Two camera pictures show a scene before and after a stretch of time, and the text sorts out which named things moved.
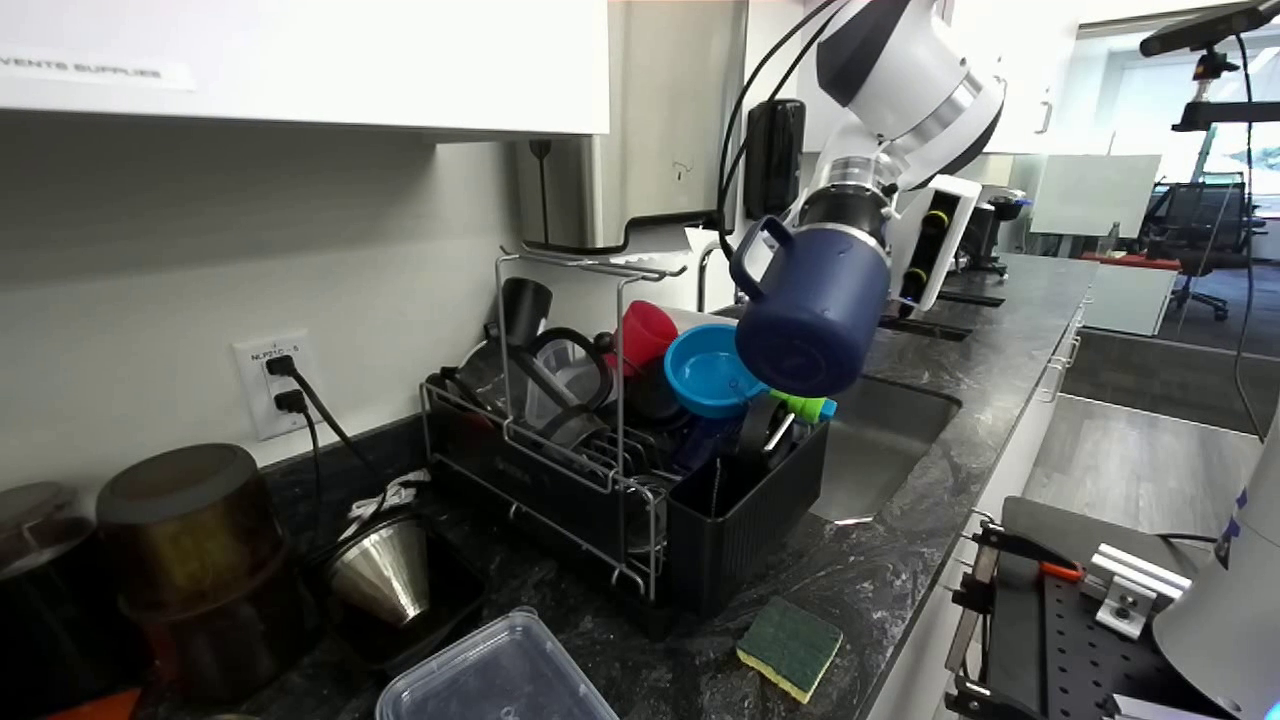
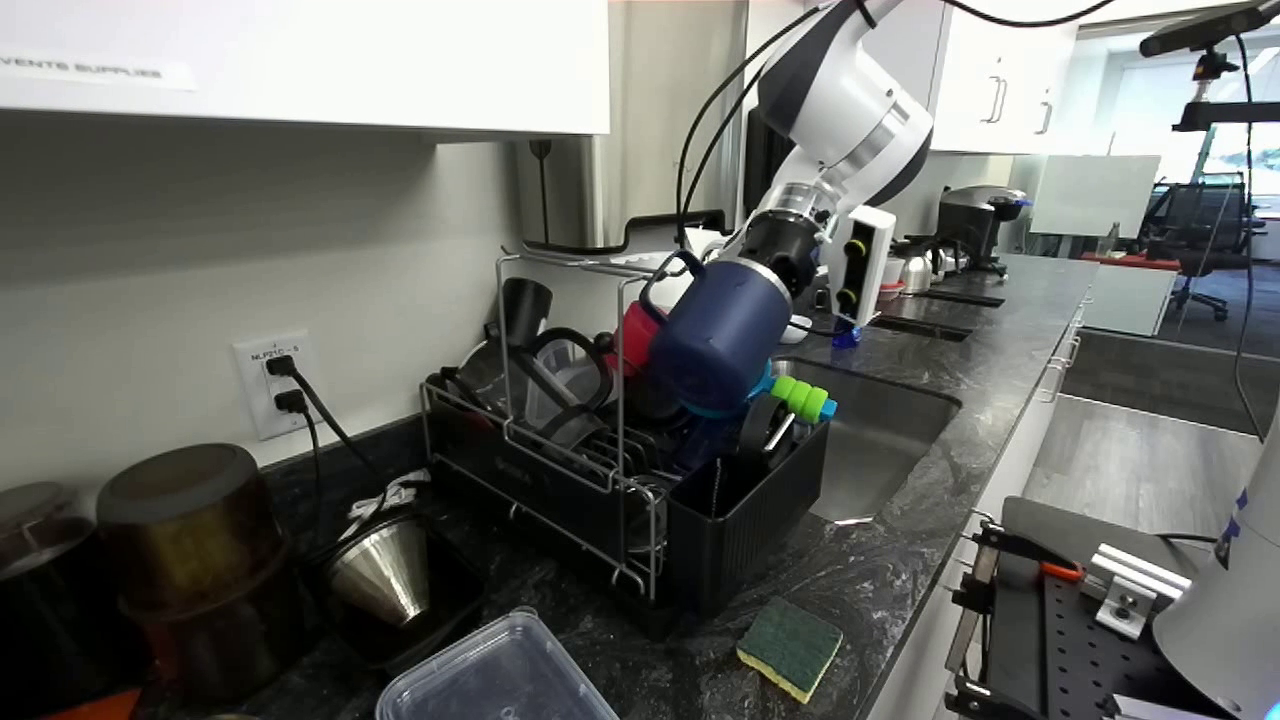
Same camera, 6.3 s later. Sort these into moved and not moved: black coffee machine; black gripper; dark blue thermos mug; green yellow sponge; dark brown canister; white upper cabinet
Moved: black gripper; dark blue thermos mug
Not moved: white upper cabinet; dark brown canister; black coffee machine; green yellow sponge
